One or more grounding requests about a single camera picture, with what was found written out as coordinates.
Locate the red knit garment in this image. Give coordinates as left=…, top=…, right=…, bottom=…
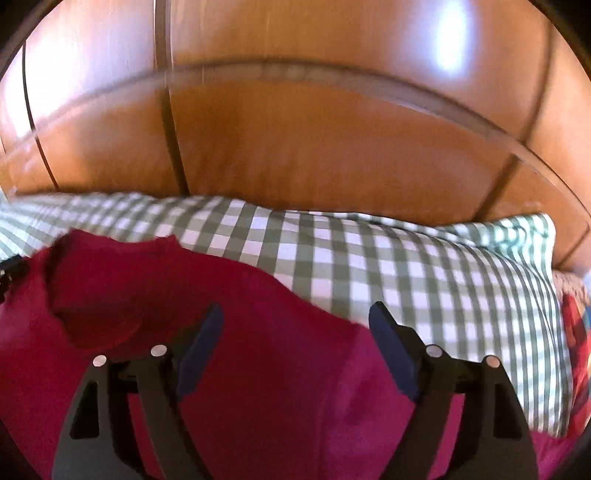
left=0, top=229, right=579, bottom=480

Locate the wooden panelled headboard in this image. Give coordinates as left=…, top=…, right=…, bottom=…
left=0, top=0, right=591, bottom=278

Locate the green checkered bed sheet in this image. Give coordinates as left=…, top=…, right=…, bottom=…
left=0, top=191, right=576, bottom=439

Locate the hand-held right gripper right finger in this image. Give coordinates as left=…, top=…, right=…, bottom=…
left=369, top=301, right=539, bottom=480

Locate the multicolour plaid cloth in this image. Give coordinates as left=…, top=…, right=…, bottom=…
left=552, top=270, right=591, bottom=437

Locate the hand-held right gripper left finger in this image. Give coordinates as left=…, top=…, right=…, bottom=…
left=52, top=303, right=225, bottom=480

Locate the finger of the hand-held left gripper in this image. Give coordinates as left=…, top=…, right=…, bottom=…
left=0, top=255, right=25, bottom=291

